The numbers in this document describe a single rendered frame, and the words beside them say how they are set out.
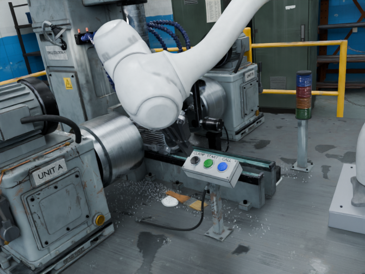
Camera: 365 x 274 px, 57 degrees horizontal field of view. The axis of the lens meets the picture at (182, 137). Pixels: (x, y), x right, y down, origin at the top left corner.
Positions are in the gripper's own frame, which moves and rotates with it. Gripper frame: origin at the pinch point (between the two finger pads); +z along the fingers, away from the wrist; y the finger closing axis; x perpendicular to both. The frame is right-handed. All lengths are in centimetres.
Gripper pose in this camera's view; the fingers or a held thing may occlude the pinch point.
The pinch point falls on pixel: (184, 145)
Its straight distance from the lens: 98.5
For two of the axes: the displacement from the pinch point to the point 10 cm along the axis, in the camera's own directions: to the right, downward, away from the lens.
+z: 4.1, 6.2, 6.7
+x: -4.7, 7.7, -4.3
